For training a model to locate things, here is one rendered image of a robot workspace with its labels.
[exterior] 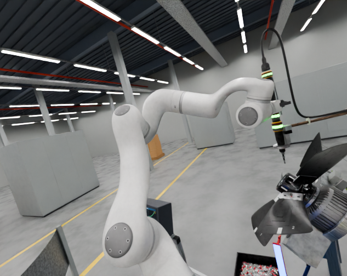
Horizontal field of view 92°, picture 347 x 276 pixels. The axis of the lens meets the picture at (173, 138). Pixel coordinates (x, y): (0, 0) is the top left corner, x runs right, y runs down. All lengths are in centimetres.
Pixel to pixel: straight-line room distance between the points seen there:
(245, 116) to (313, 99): 598
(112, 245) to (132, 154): 26
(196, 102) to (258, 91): 20
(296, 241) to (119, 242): 85
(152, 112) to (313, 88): 608
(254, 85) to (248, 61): 1264
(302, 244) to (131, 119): 95
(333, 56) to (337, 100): 726
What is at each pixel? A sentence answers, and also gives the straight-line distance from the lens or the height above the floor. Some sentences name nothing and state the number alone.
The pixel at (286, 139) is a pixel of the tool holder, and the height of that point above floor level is 148.
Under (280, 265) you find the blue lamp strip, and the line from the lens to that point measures 85.
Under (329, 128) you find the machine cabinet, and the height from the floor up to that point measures 32.
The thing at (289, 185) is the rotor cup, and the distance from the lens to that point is 110.
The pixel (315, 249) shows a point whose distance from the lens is 112.
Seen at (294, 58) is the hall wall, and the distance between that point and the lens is 1338.
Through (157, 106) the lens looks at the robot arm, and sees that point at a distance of 68.
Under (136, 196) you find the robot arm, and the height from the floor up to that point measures 153.
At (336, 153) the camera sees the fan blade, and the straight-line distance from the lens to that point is 99.
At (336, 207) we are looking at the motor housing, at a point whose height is 114.
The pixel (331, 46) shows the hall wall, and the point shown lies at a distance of 1380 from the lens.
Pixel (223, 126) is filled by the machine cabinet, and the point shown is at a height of 86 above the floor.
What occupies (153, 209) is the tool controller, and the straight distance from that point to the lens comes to 107.
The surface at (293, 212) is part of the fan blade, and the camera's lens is 97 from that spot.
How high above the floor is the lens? 170
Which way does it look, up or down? 6 degrees down
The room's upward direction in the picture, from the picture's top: 15 degrees counter-clockwise
